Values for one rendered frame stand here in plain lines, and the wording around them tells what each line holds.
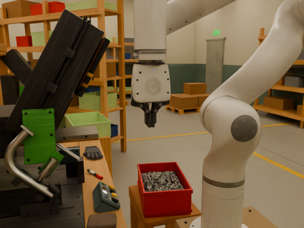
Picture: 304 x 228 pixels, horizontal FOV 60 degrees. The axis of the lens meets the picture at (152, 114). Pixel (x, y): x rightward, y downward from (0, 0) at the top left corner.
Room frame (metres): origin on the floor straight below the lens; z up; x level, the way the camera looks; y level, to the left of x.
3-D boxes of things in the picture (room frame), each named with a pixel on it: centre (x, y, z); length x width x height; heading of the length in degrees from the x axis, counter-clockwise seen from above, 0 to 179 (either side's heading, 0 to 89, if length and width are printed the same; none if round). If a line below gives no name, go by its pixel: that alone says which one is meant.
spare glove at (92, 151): (1.49, 0.36, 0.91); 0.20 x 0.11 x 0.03; 20
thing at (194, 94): (7.47, -1.11, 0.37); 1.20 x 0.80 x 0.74; 117
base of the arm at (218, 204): (0.72, -0.21, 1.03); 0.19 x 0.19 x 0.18
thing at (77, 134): (1.17, 0.45, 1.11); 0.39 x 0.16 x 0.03; 106
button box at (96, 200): (0.97, 0.19, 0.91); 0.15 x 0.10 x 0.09; 16
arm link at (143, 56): (0.71, 0.01, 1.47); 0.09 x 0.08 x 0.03; 106
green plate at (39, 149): (1.01, 0.44, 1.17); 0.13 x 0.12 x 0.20; 16
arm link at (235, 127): (0.69, -0.21, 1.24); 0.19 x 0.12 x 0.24; 5
